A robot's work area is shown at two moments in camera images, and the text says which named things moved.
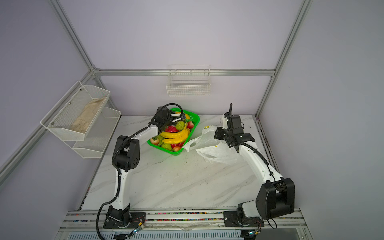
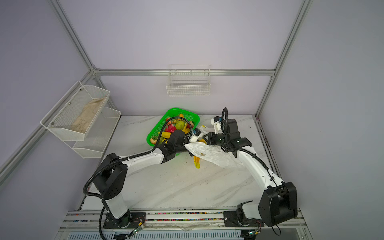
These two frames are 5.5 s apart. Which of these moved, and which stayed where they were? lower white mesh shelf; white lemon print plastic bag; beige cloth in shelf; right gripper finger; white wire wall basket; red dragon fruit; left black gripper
Moved: right gripper finger; left black gripper
Stayed: white wire wall basket; lower white mesh shelf; beige cloth in shelf; red dragon fruit; white lemon print plastic bag
